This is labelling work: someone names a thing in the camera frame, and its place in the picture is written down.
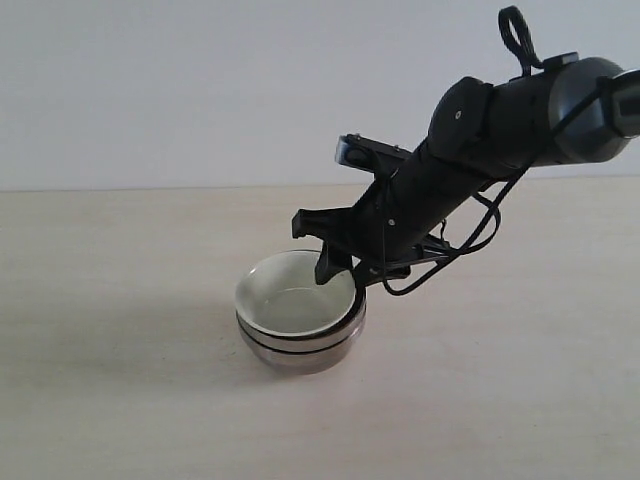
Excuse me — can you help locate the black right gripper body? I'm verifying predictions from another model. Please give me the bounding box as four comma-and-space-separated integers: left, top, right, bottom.
349, 77, 496, 263

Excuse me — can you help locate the small cream ceramic bowl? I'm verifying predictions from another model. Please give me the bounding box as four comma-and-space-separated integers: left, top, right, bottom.
234, 250, 356, 337

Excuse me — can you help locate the stainless steel bowl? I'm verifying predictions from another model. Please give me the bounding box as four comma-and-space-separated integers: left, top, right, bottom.
236, 285, 366, 351
238, 321, 365, 376

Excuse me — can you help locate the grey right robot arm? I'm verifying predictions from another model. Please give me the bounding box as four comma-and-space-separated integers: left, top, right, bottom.
292, 56, 639, 286

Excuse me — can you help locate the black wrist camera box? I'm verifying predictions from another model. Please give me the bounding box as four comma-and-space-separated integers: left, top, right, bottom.
334, 134, 412, 175

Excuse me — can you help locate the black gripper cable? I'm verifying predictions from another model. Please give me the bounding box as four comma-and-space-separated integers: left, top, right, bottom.
352, 4, 640, 297

